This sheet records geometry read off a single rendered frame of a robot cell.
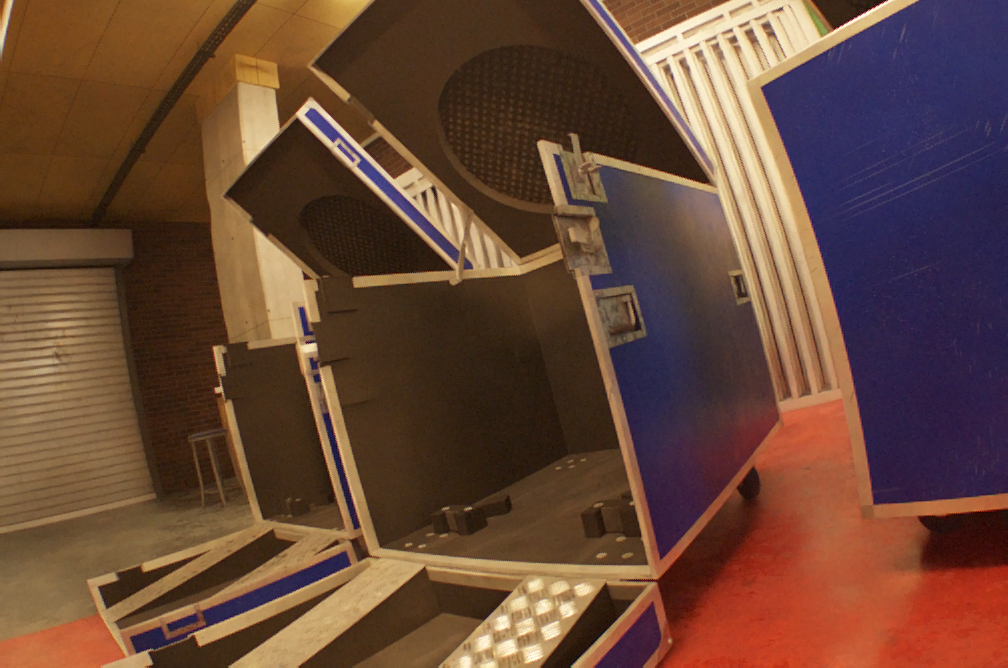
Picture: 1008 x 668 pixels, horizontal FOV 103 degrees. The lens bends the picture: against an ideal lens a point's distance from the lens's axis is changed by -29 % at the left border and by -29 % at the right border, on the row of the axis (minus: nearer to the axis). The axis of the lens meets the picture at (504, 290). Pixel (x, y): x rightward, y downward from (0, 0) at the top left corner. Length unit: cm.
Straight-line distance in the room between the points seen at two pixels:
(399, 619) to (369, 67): 162
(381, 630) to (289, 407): 152
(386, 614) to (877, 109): 137
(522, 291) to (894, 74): 168
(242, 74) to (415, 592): 376
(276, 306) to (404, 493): 228
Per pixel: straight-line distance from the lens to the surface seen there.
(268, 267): 379
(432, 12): 173
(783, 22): 310
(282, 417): 262
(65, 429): 643
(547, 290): 217
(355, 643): 131
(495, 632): 104
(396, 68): 187
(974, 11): 93
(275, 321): 370
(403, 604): 137
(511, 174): 205
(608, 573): 107
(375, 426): 163
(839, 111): 96
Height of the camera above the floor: 61
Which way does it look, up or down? 7 degrees up
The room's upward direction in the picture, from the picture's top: 15 degrees counter-clockwise
